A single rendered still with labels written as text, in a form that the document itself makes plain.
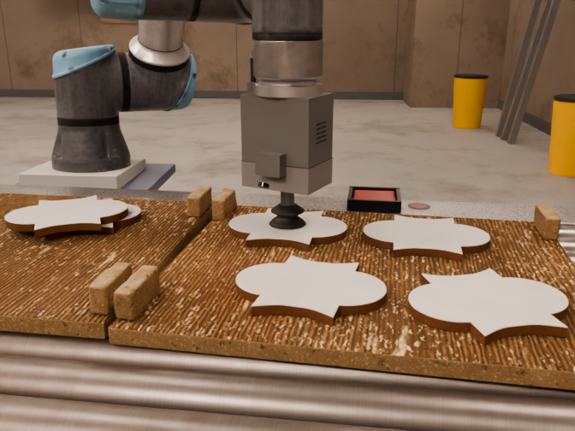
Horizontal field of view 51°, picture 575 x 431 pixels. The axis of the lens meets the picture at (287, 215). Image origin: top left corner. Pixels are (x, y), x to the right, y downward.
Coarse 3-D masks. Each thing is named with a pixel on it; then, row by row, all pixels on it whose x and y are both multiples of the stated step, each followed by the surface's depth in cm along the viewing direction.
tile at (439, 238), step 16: (368, 224) 71; (384, 224) 71; (400, 224) 71; (416, 224) 71; (432, 224) 71; (448, 224) 71; (368, 240) 67; (384, 240) 66; (400, 240) 66; (416, 240) 66; (432, 240) 66; (448, 240) 66; (464, 240) 66; (480, 240) 66; (400, 256) 64; (432, 256) 64; (448, 256) 63
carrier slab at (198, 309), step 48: (192, 240) 68; (240, 240) 68; (528, 240) 68; (192, 288) 56; (144, 336) 49; (192, 336) 48; (240, 336) 48; (288, 336) 48; (336, 336) 48; (384, 336) 48; (432, 336) 48; (528, 336) 48; (528, 384) 44
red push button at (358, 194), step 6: (354, 192) 90; (360, 192) 90; (366, 192) 90; (372, 192) 90; (378, 192) 90; (384, 192) 90; (390, 192) 90; (354, 198) 87; (360, 198) 87; (366, 198) 87; (372, 198) 87; (378, 198) 87; (384, 198) 87; (390, 198) 87
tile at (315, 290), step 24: (264, 264) 59; (288, 264) 59; (312, 264) 59; (336, 264) 59; (240, 288) 54; (264, 288) 54; (288, 288) 54; (312, 288) 54; (336, 288) 54; (360, 288) 54; (384, 288) 54; (264, 312) 51; (288, 312) 51; (312, 312) 50; (336, 312) 50; (360, 312) 51
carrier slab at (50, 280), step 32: (0, 224) 74; (160, 224) 74; (192, 224) 74; (0, 256) 64; (32, 256) 64; (64, 256) 64; (96, 256) 64; (128, 256) 64; (160, 256) 64; (0, 288) 56; (32, 288) 56; (64, 288) 56; (0, 320) 51; (32, 320) 51; (64, 320) 50; (96, 320) 50
